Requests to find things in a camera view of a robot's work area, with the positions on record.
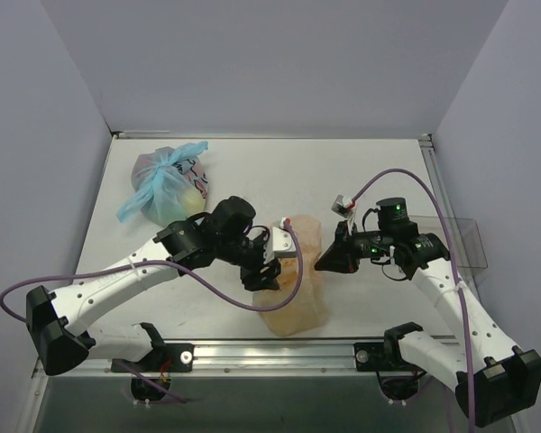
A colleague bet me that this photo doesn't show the translucent orange plastic bag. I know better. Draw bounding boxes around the translucent orange plastic bag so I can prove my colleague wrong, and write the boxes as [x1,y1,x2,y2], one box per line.
[252,215,328,337]

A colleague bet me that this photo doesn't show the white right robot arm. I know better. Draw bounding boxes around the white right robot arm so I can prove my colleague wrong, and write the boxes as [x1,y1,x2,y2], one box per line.
[315,196,541,428]

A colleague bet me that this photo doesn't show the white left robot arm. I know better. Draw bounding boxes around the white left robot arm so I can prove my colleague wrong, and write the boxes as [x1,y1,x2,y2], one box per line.
[26,196,295,376]

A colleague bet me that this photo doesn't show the blue tied plastic bag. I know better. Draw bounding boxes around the blue tied plastic bag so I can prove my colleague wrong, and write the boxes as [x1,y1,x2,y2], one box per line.
[116,141,209,227]

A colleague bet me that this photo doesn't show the clear acrylic box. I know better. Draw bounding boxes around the clear acrylic box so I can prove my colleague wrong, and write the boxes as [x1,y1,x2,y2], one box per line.
[409,215,489,271]

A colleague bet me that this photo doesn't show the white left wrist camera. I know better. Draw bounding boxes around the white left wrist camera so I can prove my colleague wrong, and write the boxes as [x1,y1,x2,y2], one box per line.
[264,217,298,263]

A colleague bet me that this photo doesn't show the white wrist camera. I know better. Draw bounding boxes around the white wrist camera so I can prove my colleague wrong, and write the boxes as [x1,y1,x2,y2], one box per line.
[264,217,298,263]
[331,194,356,230]

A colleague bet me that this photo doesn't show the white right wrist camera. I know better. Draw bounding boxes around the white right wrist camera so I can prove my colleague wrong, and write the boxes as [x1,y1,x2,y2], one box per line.
[331,194,356,230]

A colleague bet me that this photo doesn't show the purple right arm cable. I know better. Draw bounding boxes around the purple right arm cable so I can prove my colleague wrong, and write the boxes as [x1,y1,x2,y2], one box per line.
[349,168,476,425]

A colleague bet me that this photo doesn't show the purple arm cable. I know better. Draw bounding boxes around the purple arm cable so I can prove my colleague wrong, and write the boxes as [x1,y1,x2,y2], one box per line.
[349,168,476,425]
[0,218,304,405]

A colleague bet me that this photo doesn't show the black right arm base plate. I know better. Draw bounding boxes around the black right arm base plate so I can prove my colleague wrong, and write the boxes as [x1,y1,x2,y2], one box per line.
[353,341,423,373]

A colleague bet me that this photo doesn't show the aluminium front rail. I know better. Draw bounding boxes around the aluminium front rail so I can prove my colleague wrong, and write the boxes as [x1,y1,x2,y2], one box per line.
[32,336,518,379]

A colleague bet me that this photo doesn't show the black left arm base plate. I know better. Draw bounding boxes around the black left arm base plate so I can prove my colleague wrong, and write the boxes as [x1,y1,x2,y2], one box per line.
[123,343,195,373]

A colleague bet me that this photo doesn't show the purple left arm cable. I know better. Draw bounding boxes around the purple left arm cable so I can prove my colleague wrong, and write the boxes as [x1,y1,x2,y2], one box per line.
[0,218,304,405]

